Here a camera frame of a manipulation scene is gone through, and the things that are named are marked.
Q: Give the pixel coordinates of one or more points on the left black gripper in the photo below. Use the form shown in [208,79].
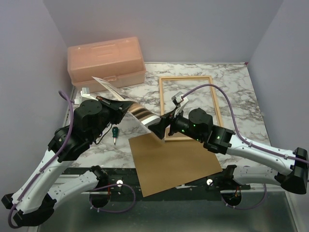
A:
[119,108]

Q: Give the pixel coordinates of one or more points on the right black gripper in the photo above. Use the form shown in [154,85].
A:
[158,128]

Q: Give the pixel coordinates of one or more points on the light wooden picture frame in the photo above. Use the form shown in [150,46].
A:
[190,78]

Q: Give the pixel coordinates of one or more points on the plant photo with backing board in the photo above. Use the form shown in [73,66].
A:
[145,116]

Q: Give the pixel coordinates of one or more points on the brown backing board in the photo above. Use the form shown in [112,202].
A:
[164,165]

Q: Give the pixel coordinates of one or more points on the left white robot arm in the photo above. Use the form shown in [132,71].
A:
[37,199]

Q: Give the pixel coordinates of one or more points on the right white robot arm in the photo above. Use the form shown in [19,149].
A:
[288,169]

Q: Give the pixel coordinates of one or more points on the pink translucent plastic box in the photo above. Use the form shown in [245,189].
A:
[119,62]

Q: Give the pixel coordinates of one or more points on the green handled screwdriver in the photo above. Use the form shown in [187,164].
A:
[115,133]

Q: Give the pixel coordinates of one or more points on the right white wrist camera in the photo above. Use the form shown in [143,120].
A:
[180,101]

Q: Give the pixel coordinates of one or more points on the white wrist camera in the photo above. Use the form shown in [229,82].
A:
[83,95]
[180,101]

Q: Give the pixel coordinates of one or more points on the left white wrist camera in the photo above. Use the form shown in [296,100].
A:
[83,95]

